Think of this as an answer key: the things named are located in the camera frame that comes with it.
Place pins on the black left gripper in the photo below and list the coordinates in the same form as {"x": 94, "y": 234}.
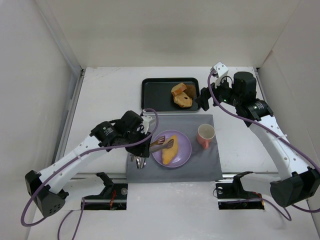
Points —
{"x": 141, "y": 144}

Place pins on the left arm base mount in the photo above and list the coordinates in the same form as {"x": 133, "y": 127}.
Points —
{"x": 109, "y": 199}

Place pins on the orange bread slice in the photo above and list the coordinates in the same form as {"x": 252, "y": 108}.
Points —
{"x": 179, "y": 88}

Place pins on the silver knife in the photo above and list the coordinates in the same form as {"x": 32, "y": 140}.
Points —
{"x": 143, "y": 162}

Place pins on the metal tongs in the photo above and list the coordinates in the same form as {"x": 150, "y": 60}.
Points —
{"x": 160, "y": 144}

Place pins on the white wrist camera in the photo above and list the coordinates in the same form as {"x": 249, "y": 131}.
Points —
{"x": 219, "y": 71}
{"x": 147, "y": 121}

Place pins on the dark brown bread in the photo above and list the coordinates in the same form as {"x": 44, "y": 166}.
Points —
{"x": 191, "y": 91}

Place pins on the silver fork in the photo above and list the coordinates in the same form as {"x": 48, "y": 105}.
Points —
{"x": 136, "y": 159}

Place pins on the round bagel bread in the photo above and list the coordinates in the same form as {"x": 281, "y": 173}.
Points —
{"x": 183, "y": 100}

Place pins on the pink mug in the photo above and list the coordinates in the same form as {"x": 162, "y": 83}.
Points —
{"x": 205, "y": 135}

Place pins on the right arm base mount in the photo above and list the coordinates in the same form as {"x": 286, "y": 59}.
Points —
{"x": 229, "y": 198}

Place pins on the black baking tray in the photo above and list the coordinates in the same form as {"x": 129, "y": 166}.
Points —
{"x": 156, "y": 94}

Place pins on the purple plate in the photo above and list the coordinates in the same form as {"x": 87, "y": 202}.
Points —
{"x": 184, "y": 149}

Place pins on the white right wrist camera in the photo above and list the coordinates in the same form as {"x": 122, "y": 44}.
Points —
{"x": 219, "y": 71}

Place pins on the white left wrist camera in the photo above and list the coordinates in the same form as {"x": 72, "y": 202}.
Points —
{"x": 147, "y": 121}

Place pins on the grey cloth placemat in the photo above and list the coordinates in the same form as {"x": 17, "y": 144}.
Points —
{"x": 203, "y": 165}

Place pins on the silver spoon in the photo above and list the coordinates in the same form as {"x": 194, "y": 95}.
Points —
{"x": 140, "y": 163}

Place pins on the long golden bread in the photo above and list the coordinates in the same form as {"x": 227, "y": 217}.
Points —
{"x": 168, "y": 154}

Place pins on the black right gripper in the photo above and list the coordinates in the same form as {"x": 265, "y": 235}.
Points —
{"x": 206, "y": 96}

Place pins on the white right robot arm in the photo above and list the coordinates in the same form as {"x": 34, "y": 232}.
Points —
{"x": 298, "y": 176}

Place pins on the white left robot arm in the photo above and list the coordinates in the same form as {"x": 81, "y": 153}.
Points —
{"x": 45, "y": 187}

